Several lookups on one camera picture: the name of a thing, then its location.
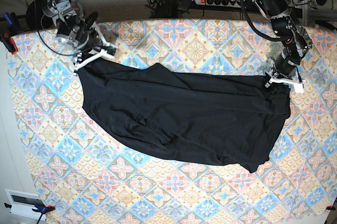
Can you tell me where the blue orange clamp upper left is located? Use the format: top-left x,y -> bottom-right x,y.
1,12 -> 19,55

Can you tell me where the orange clamp lower right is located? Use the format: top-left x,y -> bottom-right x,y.
325,206 -> 336,211

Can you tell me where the black t-shirt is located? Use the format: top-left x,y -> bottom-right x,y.
77,59 -> 291,173

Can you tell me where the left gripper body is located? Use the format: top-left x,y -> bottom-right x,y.
270,50 -> 300,77

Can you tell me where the patterned tablecloth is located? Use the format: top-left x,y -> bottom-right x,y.
6,28 -> 336,223

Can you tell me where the white floor vent box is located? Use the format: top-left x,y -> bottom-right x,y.
5,189 -> 44,220

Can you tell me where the white power strip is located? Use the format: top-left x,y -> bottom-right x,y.
194,0 -> 240,7

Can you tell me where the blue orange clamp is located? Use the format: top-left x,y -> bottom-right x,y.
4,203 -> 55,214
1,12 -> 19,55

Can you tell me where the blue orange clamp lower left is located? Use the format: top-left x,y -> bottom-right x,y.
4,203 -> 55,214

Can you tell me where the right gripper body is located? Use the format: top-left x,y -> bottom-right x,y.
71,28 -> 101,52

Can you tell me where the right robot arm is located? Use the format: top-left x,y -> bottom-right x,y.
42,0 -> 105,52

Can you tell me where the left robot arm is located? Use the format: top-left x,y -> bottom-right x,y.
240,0 -> 313,78

